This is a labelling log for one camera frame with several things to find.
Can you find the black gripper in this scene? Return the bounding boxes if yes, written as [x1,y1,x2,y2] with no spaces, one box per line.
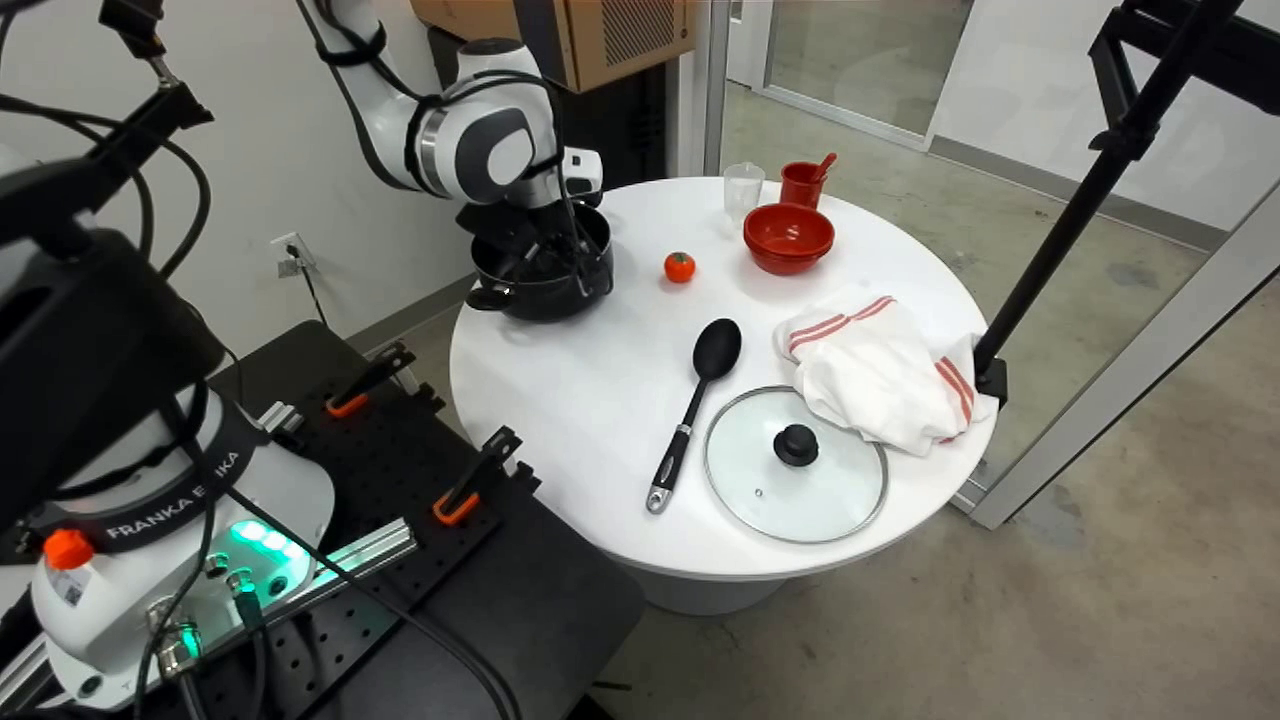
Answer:
[457,191,600,269]

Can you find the black cooking pot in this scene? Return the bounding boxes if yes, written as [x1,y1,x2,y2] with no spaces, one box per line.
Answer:
[469,218,612,326]

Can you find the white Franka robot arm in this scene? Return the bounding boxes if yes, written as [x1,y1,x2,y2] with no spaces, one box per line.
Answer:
[297,0,582,259]

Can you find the glass pot lid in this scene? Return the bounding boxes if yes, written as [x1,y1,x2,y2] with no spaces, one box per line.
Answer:
[704,385,886,543]

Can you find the small orange tomato toy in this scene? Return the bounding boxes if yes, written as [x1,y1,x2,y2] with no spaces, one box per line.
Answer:
[664,251,696,284]

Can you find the black serving spoon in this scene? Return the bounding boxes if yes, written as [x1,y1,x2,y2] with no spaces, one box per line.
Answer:
[643,318,739,517]

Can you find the cardboard box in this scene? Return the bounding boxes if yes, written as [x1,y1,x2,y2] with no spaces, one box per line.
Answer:
[413,0,700,94]

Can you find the clear glass cup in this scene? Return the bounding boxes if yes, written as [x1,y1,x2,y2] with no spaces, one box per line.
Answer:
[724,166,764,220]

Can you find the red bowl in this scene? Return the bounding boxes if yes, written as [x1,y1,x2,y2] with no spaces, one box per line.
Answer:
[742,206,834,276]

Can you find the orange-black clamp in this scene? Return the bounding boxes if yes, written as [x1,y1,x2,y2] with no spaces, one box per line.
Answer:
[433,425,520,529]
[322,344,413,422]

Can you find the red mug with spoon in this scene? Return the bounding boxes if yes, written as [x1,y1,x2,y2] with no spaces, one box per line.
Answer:
[779,155,834,210]

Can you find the white round table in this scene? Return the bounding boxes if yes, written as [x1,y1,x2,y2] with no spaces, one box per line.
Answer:
[447,177,997,616]

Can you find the black optical breadboard cart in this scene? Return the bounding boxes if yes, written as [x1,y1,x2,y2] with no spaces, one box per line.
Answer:
[194,326,638,720]

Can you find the white red-striped towel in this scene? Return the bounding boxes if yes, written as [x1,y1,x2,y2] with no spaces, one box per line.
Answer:
[771,291,997,457]

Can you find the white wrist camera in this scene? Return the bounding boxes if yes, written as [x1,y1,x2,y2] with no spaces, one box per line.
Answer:
[559,150,602,197]

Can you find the black camera tripod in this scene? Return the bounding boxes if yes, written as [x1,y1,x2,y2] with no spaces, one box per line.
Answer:
[972,0,1280,400]

